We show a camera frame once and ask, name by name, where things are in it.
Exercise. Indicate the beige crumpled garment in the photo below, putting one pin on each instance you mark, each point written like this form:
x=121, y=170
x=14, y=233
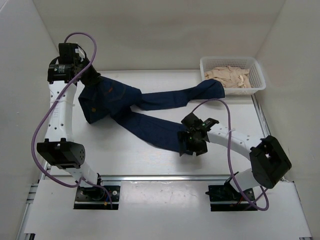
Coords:
x=230, y=77

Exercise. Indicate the dark blue denim trousers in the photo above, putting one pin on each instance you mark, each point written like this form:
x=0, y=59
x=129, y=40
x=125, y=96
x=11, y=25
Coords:
x=111, y=98

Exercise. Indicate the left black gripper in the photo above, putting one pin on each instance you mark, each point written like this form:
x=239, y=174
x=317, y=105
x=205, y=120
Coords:
x=94, y=75

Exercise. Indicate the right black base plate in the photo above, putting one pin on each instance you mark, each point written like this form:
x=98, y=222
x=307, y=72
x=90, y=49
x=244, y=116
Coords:
x=223, y=201

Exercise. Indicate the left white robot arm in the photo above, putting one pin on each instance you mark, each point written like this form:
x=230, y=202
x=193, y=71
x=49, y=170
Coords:
x=58, y=147

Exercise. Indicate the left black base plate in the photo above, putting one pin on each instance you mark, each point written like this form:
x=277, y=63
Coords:
x=94, y=198

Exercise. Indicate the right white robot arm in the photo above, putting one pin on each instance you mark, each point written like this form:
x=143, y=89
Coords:
x=269, y=162

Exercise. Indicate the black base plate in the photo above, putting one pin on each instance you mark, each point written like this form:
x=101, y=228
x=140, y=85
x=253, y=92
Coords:
x=94, y=198
x=223, y=201

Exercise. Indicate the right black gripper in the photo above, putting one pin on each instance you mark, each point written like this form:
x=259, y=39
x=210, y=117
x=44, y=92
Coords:
x=183, y=136

